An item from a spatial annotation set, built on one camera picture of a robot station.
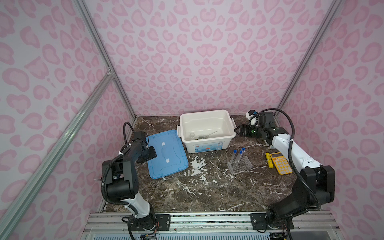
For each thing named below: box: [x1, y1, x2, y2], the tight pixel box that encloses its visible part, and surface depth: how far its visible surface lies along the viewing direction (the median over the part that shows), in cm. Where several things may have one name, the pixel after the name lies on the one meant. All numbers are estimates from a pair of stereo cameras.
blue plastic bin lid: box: [145, 129, 189, 180], surface depth 99 cm
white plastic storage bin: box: [176, 109, 237, 154], surface depth 100 cm
